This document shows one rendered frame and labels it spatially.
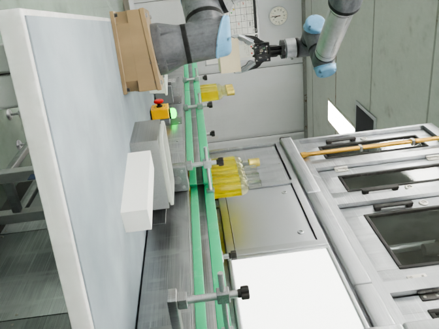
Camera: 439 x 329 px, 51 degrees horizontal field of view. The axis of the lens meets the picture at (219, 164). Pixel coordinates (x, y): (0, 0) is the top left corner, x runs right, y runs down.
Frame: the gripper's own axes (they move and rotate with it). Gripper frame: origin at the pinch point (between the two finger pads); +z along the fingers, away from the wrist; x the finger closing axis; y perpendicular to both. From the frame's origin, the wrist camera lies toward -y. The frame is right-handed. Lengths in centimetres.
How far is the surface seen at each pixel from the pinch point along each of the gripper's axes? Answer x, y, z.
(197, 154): 31.5, 24.8, 17.4
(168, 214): 43, 49, 28
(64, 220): 13, 121, 35
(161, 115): 20.9, -1.5, 30.6
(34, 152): 2, 121, 37
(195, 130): 27.8, 2.2, 17.9
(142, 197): 24, 83, 30
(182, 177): 35, 37, 23
